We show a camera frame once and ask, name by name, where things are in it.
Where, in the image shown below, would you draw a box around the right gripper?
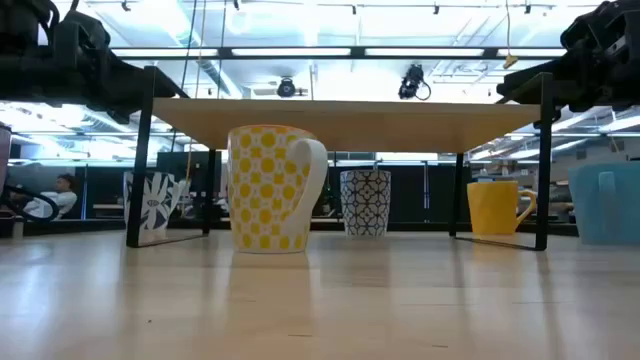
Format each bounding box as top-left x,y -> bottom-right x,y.
497,0 -> 640,114

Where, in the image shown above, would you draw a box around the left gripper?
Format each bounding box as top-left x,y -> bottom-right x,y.
0,0 -> 187,125

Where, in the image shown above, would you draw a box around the navy mug bold white petals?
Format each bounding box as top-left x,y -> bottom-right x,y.
123,170 -> 190,245

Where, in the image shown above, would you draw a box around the light blue mug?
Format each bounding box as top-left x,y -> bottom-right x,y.
568,160 -> 640,246

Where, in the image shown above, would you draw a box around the plain yellow mug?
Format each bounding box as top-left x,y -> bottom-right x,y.
466,180 -> 538,236

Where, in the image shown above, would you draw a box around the white mug with yellow dots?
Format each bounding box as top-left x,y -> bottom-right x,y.
227,124 -> 329,255

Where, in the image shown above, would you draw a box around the white mug navy lattice pattern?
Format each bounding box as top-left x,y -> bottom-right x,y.
339,169 -> 392,238

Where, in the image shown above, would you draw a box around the maroon panel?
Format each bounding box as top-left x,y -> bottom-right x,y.
0,124 -> 12,194

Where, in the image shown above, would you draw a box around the person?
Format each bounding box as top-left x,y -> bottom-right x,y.
22,173 -> 79,221

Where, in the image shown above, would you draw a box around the black ceiling spotlight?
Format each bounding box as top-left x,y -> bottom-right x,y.
398,63 -> 432,101

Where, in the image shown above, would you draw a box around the black partition panel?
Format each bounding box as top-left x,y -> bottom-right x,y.
327,163 -> 476,224

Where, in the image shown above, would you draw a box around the black overhead rig bar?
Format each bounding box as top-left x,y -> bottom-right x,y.
107,46 -> 569,61

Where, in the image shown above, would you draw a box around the wooden shelf with black legs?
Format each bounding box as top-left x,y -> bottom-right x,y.
125,65 -> 555,252

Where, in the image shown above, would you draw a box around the black curved cable loop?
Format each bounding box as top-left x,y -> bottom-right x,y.
0,184 -> 61,224

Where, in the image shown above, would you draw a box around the black overhead camera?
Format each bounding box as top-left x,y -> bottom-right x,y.
276,76 -> 297,99

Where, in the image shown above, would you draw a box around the black aluminium table frame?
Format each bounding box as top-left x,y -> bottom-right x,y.
0,218 -> 640,239

